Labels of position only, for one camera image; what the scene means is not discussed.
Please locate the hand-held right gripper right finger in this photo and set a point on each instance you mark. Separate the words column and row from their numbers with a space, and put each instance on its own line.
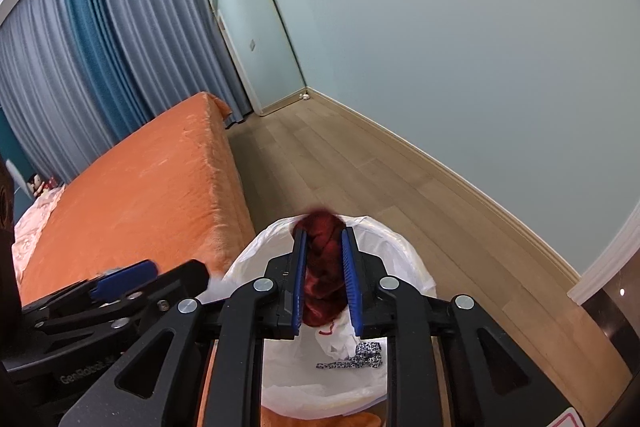
column 350, row 287

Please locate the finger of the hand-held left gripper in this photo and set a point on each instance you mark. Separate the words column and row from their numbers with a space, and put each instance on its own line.
column 125, row 279
column 185, row 277

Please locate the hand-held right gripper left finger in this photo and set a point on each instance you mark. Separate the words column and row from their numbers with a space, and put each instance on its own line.
column 301, row 287

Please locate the dark red shiny cloth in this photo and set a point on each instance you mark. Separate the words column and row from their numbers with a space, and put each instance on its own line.
column 324, row 272

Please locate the trash bin with white bag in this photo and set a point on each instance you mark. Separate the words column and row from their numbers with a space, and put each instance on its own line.
column 405, row 267

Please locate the white plastic wrapper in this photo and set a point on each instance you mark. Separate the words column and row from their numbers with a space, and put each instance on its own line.
column 339, row 341

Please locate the orange plush blanket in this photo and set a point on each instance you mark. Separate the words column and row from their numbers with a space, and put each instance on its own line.
column 145, row 192

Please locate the small red bedside toy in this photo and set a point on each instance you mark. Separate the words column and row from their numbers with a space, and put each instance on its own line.
column 39, row 184

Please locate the blue pleated curtain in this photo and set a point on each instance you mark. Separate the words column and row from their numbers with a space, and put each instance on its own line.
column 107, row 32

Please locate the standing floor mirror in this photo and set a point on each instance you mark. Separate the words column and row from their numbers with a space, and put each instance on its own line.
column 255, row 32

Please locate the white door frame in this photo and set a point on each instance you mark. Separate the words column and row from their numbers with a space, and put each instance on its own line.
column 607, row 269

